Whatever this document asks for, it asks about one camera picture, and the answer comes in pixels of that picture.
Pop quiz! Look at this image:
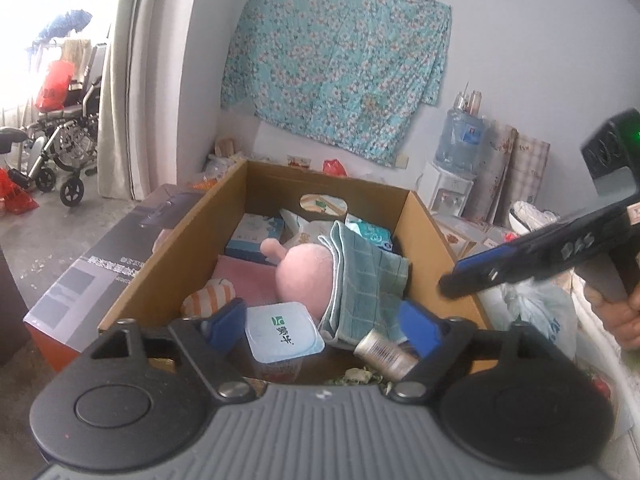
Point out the checked rolled mat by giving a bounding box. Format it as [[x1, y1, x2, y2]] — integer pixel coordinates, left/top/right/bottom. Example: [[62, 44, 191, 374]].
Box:
[[500, 132, 552, 227]]

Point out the orange striped plush toy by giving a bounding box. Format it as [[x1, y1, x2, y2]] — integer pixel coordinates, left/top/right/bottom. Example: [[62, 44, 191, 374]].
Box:
[[181, 278, 237, 319]]

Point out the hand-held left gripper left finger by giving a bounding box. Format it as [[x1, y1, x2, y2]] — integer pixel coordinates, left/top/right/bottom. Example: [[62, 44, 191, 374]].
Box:
[[97, 297, 253, 404]]

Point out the person's right hand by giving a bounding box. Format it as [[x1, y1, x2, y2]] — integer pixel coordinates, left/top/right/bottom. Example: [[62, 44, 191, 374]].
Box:
[[584, 280, 640, 352]]

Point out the blue tarp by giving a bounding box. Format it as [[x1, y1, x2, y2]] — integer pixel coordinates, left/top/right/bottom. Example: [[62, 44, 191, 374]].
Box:
[[36, 8, 94, 42]]

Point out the plain pink cloth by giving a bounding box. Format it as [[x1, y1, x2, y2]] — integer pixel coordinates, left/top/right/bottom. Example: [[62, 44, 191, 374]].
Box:
[[212, 255, 282, 307]]

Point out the white yogurt cup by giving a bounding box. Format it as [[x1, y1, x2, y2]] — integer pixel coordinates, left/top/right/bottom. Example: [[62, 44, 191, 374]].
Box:
[[245, 302, 327, 384]]

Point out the large red bag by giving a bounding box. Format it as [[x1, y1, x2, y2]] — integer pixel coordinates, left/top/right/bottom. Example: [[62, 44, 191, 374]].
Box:
[[33, 58, 74, 112]]

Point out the blue checked towel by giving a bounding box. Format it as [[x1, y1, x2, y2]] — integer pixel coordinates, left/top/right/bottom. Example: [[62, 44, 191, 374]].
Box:
[[317, 221, 412, 349]]

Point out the wheelchair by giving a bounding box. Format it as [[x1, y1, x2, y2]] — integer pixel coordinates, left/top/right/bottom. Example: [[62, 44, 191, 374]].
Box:
[[19, 41, 109, 209]]

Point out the white water dispenser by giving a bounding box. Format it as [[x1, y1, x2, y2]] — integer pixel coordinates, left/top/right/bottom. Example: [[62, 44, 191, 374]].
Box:
[[416, 160, 477, 219]]

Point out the red bag on floor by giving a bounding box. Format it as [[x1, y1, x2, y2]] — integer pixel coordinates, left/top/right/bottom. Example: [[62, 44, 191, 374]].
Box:
[[0, 166, 39, 217]]

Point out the brown cardboard box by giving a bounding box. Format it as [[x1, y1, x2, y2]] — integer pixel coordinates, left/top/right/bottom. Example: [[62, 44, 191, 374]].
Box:
[[97, 159, 497, 387]]

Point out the dark cabinet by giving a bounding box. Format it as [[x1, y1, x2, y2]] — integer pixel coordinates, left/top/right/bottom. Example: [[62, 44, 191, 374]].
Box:
[[0, 249, 32, 367]]

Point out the blue face mask box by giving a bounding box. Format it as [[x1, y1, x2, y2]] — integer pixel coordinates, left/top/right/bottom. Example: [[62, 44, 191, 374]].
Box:
[[225, 212, 287, 267]]

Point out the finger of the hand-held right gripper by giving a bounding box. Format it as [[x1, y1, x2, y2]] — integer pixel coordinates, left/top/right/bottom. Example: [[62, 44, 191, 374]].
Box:
[[439, 259, 507, 299], [452, 245, 512, 276]]

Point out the large black orange carton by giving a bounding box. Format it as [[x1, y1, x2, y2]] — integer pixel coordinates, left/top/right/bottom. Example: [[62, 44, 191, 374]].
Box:
[[22, 183, 222, 374]]

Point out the white curtain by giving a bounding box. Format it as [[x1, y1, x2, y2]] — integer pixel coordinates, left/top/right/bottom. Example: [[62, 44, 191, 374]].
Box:
[[97, 0, 207, 202]]

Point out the clear plastic bag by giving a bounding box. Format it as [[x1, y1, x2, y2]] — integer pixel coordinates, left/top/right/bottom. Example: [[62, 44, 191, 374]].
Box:
[[203, 151, 237, 182]]

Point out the silver metal can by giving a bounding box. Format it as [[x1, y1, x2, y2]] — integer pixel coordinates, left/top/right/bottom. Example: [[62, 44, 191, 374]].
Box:
[[353, 330, 422, 382]]

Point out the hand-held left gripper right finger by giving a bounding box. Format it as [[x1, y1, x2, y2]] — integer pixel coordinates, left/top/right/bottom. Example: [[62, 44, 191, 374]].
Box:
[[392, 300, 551, 405]]

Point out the white blue plastic bag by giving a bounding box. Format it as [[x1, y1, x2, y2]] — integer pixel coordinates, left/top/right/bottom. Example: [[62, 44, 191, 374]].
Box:
[[486, 279, 579, 357]]

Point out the pink plush toy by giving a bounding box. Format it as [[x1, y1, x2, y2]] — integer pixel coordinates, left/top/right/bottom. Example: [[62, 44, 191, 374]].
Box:
[[260, 238, 347, 327]]

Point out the teal tissue pack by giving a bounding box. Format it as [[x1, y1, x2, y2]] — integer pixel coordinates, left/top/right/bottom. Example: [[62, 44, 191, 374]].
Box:
[[344, 213, 394, 252]]

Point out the white box red flower print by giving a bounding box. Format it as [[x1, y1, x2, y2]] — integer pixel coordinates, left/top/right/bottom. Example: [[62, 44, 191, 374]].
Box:
[[434, 214, 502, 262]]

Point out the teal floral wall cloth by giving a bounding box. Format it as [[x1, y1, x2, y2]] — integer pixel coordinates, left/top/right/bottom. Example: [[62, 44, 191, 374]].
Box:
[[220, 0, 454, 169]]

